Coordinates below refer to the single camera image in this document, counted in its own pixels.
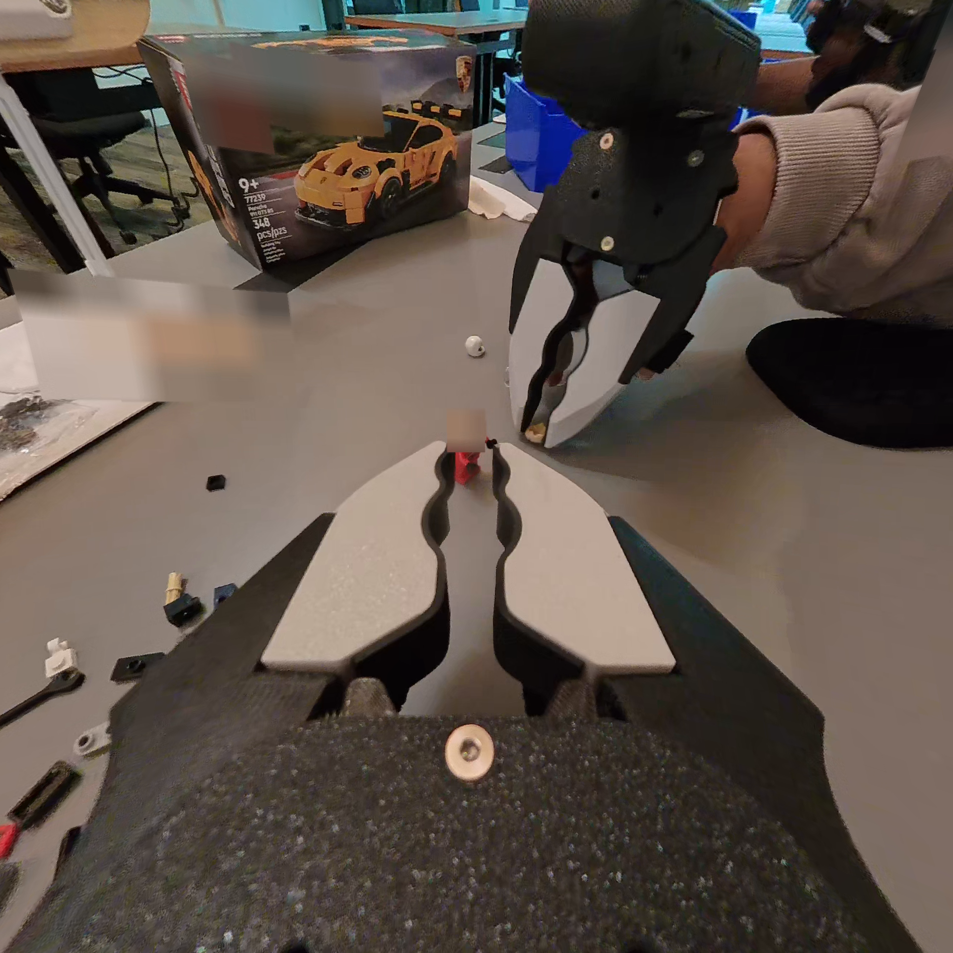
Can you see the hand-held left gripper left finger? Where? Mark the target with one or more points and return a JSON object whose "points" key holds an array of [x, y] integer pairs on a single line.
{"points": [[365, 588]]}

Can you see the black padded armrest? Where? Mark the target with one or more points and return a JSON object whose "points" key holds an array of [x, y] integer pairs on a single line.
{"points": [[856, 387]]}

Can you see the black office chair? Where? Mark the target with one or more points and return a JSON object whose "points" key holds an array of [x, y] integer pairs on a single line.
{"points": [[89, 126]]}

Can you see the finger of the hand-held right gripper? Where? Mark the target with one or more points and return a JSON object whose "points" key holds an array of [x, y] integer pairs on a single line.
{"points": [[532, 327], [618, 350]]}

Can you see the blue plastic crate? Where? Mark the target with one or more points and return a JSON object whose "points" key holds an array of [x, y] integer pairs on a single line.
{"points": [[540, 141]]}

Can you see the clear bag of small parts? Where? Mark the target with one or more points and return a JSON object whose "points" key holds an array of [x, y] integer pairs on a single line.
{"points": [[22, 428]]}

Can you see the grey top table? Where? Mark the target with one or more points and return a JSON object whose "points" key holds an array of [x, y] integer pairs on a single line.
{"points": [[439, 21]]}

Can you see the grey desk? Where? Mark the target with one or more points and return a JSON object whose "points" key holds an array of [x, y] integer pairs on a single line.
{"points": [[744, 595]]}

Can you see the white toy helmet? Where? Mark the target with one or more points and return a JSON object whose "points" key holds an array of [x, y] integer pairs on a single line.
{"points": [[475, 346]]}

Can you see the person's right forearm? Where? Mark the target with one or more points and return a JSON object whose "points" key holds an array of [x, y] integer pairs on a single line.
{"points": [[834, 208]]}

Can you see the white and wood book stand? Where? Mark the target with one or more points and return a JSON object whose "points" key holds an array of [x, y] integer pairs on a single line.
{"points": [[74, 37]]}

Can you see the person's right hand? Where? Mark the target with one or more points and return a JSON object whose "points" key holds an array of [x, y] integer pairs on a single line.
{"points": [[748, 186]]}

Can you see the black toy car box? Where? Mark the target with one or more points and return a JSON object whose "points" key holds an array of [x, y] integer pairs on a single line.
{"points": [[350, 179]]}

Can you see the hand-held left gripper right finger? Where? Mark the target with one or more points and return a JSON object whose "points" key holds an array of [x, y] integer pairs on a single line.
{"points": [[581, 588]]}

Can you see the pile of small toy bricks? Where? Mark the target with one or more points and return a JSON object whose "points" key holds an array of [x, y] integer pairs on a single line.
{"points": [[179, 610]]}

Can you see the red toy figure legs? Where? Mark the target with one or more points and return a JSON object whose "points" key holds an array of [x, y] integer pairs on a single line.
{"points": [[467, 467]]}

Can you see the tan toy hair piece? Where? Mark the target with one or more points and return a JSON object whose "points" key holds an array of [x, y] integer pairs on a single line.
{"points": [[536, 432]]}

